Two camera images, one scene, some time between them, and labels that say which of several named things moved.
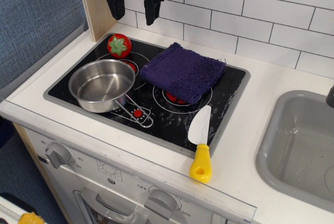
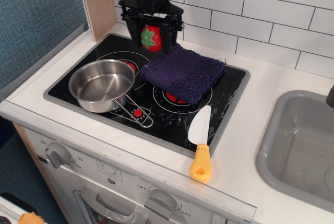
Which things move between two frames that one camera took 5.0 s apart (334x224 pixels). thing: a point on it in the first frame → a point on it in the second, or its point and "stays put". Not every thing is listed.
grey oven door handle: (109, 205) stays put
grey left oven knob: (57, 154) stays put
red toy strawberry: (119, 45) → (151, 38)
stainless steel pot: (102, 86) stays put
